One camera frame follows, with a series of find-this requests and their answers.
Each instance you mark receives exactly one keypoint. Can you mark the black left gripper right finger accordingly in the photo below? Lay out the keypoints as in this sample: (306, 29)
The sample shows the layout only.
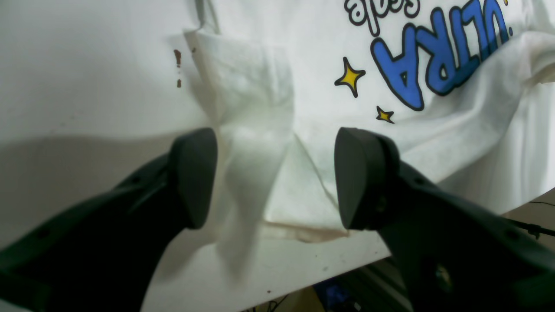
(453, 255)

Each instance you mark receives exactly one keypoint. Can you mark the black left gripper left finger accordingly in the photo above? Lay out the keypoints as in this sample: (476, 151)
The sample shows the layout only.
(100, 254)

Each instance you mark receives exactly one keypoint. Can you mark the white printed t-shirt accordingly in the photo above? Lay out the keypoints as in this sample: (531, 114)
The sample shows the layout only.
(465, 89)

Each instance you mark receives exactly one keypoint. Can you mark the black tripod stand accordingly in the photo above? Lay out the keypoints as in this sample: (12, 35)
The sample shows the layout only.
(536, 218)

